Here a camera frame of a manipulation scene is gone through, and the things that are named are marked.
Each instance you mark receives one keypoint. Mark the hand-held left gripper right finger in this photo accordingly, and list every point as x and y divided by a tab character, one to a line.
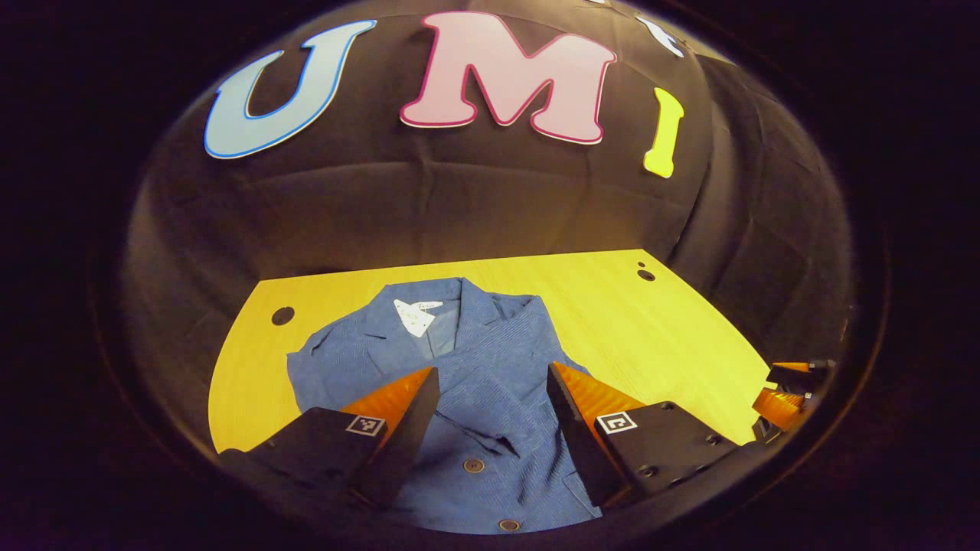
578	436

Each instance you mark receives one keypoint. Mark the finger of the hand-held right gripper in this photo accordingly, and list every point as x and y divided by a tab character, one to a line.
781	402

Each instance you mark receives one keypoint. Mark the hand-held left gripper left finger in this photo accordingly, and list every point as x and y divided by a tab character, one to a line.
406	444

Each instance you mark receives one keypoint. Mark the black backdrop cloth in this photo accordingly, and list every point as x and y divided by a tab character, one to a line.
459	207

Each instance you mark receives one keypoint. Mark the blue button shirt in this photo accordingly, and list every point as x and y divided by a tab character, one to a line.
490	360

